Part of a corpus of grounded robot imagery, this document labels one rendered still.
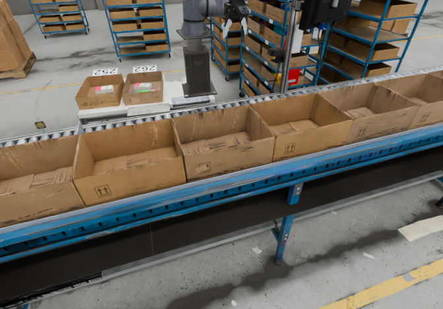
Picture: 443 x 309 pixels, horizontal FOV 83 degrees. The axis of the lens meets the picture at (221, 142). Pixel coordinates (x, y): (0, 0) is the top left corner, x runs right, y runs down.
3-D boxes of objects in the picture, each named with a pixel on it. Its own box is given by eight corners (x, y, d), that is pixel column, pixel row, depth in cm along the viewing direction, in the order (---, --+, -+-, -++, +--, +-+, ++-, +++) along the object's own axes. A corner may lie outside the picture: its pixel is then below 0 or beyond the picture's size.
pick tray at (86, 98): (125, 84, 218) (122, 73, 211) (119, 106, 188) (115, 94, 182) (90, 87, 214) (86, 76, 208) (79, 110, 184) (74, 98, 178)
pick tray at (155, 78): (163, 81, 221) (161, 70, 215) (163, 102, 192) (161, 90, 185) (130, 84, 218) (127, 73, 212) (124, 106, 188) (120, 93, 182)
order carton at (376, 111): (364, 107, 156) (374, 81, 146) (405, 133, 134) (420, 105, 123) (309, 118, 147) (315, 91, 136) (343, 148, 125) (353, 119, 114)
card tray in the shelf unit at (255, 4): (246, 6, 283) (247, -4, 277) (271, 4, 290) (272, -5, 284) (262, 13, 253) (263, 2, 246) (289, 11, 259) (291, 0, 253)
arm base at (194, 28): (177, 29, 185) (177, 14, 179) (202, 28, 191) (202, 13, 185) (185, 37, 172) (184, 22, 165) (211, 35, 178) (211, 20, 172)
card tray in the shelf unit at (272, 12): (265, 14, 248) (265, 3, 241) (292, 12, 255) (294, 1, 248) (285, 24, 217) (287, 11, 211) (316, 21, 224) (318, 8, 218)
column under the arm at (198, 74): (181, 84, 217) (177, 45, 196) (211, 81, 221) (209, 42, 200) (184, 98, 196) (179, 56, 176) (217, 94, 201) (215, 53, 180)
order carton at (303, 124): (310, 118, 147) (316, 91, 137) (343, 148, 125) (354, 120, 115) (247, 131, 138) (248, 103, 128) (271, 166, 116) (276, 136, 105)
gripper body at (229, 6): (236, 15, 127) (238, -13, 119) (244, 19, 121) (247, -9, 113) (223, 16, 125) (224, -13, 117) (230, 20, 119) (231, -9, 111)
